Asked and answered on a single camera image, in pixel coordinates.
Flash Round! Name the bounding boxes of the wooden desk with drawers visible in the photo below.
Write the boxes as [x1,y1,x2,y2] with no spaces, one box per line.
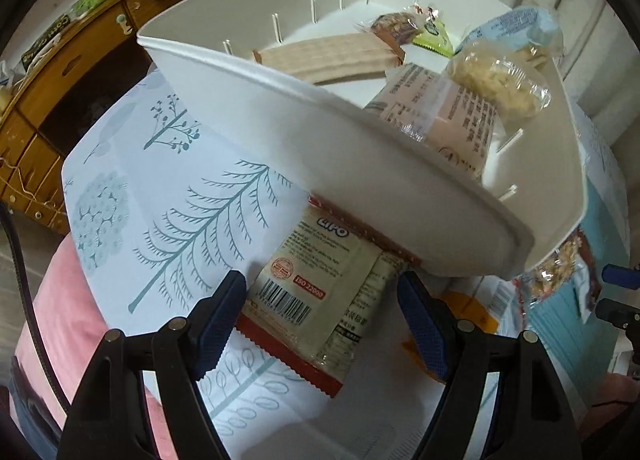
[1,0,182,235]

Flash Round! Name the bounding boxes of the clear pack brown biscuits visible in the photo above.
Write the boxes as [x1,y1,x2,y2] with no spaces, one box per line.
[364,64,498,180]

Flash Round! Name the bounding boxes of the pink bed quilt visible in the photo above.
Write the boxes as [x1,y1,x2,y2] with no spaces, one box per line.
[15,235,178,459]

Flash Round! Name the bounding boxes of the red white Lipo cracker pack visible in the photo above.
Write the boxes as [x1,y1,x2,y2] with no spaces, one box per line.
[236,197,418,397]

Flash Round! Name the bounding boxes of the yellow green snack packet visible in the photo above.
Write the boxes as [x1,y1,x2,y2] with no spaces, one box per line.
[412,19,454,58]

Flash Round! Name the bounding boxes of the light blue zip bag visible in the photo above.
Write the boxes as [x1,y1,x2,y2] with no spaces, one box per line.
[454,5,564,67]

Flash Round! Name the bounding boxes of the orange snack packet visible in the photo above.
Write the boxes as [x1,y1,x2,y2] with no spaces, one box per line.
[401,288,504,383]

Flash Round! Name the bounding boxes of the patterned blue white tablecloth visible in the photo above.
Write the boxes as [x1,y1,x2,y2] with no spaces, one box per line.
[61,72,639,459]

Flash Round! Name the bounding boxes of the black cable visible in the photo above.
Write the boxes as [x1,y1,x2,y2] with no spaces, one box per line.
[0,201,68,414]

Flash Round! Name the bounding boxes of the white plastic storage bin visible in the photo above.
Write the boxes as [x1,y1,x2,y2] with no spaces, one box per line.
[138,0,588,279]

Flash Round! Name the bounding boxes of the beige long biscuit bar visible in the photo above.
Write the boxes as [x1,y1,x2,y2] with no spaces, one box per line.
[253,32,405,84]

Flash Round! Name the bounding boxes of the mixed nuts clear packet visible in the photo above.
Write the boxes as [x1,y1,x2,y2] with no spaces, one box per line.
[370,12,425,45]

